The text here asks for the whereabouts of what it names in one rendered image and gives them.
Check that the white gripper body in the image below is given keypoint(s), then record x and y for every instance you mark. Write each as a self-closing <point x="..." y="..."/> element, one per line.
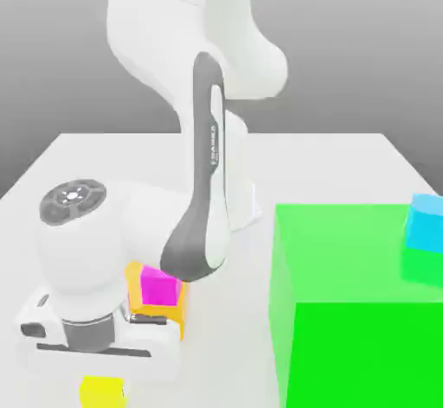
<point x="157" y="363"/>

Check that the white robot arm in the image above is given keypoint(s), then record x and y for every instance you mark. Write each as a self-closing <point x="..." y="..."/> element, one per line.
<point x="162" y="69"/>

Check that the small yellow cube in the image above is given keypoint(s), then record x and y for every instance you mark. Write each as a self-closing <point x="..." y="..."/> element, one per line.
<point x="102" y="392"/>

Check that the small magenta cube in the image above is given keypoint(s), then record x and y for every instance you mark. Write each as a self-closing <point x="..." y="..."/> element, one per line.
<point x="159" y="288"/>

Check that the small cyan cube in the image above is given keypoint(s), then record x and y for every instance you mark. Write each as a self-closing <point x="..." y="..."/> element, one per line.
<point x="424" y="231"/>

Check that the large orange box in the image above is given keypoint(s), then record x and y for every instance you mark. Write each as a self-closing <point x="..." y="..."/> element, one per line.
<point x="134" y="294"/>

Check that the large green box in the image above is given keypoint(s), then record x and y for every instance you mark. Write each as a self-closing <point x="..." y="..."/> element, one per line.
<point x="363" y="352"/>

